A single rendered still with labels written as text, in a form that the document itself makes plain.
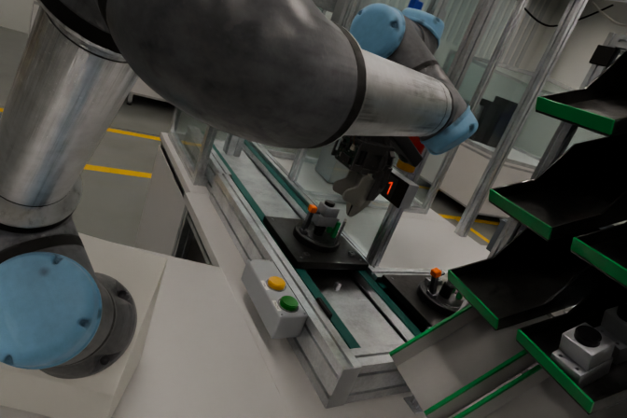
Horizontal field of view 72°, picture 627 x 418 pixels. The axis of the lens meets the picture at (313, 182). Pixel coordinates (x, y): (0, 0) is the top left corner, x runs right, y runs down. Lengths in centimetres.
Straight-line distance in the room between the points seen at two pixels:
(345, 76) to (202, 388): 71
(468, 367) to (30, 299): 68
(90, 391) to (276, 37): 63
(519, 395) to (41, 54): 80
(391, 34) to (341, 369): 60
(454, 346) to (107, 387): 59
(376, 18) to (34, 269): 50
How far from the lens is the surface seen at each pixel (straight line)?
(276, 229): 124
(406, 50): 61
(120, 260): 78
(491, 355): 87
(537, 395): 86
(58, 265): 55
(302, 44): 25
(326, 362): 92
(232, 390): 90
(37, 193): 53
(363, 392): 98
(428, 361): 89
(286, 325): 95
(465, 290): 78
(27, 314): 55
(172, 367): 91
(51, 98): 42
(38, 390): 80
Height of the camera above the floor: 150
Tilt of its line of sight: 18 degrees down
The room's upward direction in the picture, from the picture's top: 20 degrees clockwise
